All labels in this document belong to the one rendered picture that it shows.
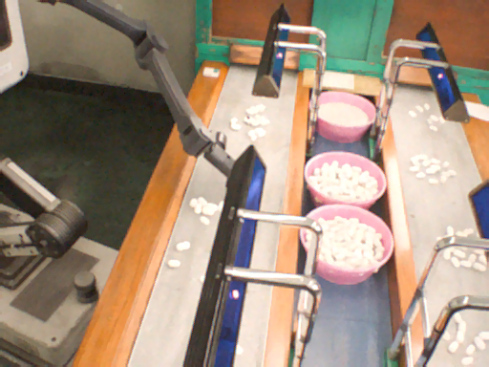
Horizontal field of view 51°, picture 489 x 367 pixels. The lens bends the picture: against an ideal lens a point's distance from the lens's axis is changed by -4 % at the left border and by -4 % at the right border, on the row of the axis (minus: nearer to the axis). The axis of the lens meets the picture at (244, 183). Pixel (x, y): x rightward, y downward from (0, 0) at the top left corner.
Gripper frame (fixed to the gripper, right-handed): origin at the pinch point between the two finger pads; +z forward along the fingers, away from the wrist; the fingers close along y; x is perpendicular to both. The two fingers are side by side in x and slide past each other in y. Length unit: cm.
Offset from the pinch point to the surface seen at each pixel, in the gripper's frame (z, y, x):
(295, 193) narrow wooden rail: 8.6, -0.5, -8.9
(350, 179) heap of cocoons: 25.0, 15.5, -18.1
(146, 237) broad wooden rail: -21.0, -27.5, 17.1
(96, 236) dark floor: -7, 43, 107
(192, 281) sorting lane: -8.2, -38.5, 9.0
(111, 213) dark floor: -6, 60, 106
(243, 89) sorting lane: -8, 66, 9
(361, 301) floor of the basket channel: 30.2, -32.5, -16.1
